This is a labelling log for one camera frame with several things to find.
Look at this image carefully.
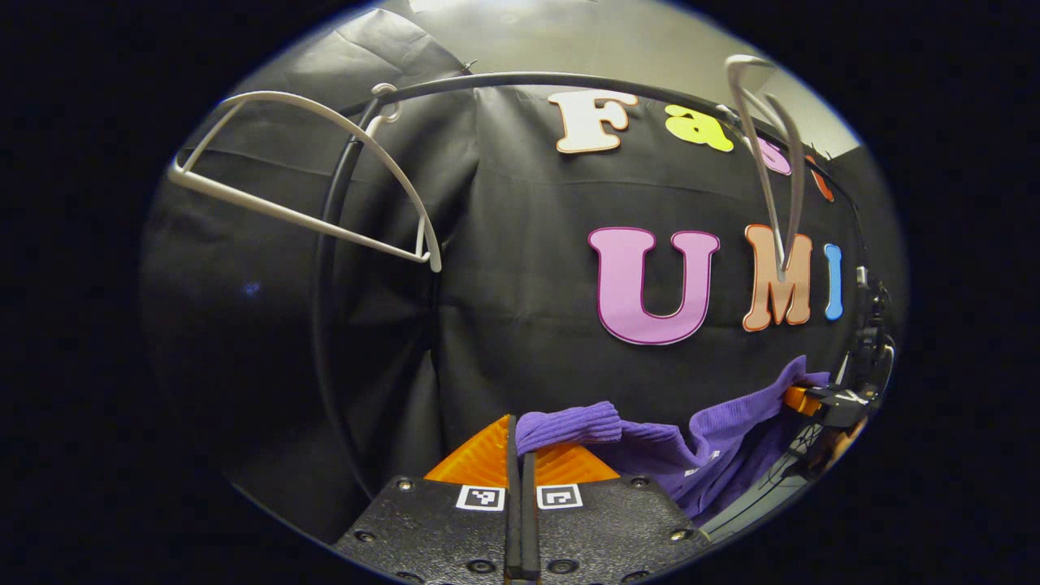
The purple ribbed knit top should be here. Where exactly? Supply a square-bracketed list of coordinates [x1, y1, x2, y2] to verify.
[514, 355, 831, 522]

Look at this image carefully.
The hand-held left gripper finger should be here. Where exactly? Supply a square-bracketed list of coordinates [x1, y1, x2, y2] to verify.
[333, 414, 522, 585]
[522, 443, 713, 585]

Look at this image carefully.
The white plastic clothes hanger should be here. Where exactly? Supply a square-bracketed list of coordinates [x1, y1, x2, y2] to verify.
[723, 54, 807, 283]
[168, 84, 442, 273]

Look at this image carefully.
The black clothes rack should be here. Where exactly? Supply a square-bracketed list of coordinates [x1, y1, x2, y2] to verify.
[313, 71, 870, 496]

